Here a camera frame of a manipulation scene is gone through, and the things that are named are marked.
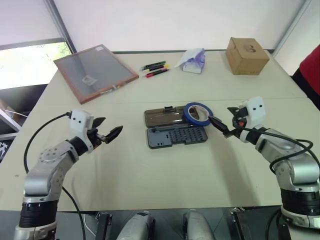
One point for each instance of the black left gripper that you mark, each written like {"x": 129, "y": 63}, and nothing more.
{"x": 96, "y": 138}

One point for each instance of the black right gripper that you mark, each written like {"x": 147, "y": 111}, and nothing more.
{"x": 238, "y": 121}

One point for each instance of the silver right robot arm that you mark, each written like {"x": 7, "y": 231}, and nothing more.
{"x": 297, "y": 170}

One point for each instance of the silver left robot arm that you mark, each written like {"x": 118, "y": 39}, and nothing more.
{"x": 47, "y": 175}

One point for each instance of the grey tool case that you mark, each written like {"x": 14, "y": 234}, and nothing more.
{"x": 175, "y": 137}

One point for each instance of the blue tape roll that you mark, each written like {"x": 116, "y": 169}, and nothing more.
{"x": 197, "y": 122}

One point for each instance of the clear plastic piece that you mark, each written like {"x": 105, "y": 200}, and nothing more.
{"x": 89, "y": 80}

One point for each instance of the wood-framed grey board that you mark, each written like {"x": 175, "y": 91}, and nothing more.
{"x": 100, "y": 65}

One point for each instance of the brown cardboard box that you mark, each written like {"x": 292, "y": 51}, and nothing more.
{"x": 247, "y": 57}

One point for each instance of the purple white tissue pack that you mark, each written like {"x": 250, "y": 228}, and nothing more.
{"x": 192, "y": 63}

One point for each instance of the red pink marker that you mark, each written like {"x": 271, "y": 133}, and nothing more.
{"x": 157, "y": 72}

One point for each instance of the black marker yellow cap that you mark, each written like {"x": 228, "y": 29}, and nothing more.
{"x": 157, "y": 68}

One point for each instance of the black marker green cap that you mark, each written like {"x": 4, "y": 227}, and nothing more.
{"x": 153, "y": 65}

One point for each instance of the person in red shirt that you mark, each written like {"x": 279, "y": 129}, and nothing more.
{"x": 311, "y": 67}

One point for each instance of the grey rounded housing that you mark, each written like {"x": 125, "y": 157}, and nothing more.
{"x": 136, "y": 226}
{"x": 197, "y": 226}

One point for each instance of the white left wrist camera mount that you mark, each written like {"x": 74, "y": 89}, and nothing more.
{"x": 80, "y": 122}

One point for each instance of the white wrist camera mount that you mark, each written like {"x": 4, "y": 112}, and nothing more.
{"x": 255, "y": 110}
{"x": 80, "y": 122}

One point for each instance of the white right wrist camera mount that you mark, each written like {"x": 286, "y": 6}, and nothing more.
{"x": 255, "y": 110}

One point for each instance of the grey window frame post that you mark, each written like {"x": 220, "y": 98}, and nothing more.
{"x": 291, "y": 27}
{"x": 61, "y": 26}

